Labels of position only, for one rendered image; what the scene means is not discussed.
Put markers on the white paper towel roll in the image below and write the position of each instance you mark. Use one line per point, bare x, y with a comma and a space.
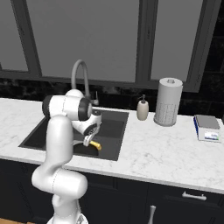
169, 102

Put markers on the dark drawer front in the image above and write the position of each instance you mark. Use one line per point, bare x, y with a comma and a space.
172, 195

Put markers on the beige soap dispenser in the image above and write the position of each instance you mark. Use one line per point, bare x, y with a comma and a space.
142, 110

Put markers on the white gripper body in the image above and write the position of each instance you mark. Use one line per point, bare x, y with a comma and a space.
89, 138

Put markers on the grey gooseneck tap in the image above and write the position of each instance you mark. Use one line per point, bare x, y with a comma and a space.
85, 73

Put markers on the dark sink basin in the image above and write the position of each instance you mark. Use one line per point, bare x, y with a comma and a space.
113, 137

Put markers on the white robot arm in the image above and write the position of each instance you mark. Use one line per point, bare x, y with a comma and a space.
59, 137

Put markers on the dark cupboard door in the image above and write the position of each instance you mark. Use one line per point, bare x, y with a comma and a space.
116, 201
186, 215

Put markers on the white kitchen scale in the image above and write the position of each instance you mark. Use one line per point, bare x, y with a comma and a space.
207, 128

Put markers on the dark grey window frame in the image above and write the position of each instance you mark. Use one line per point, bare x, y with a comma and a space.
144, 40

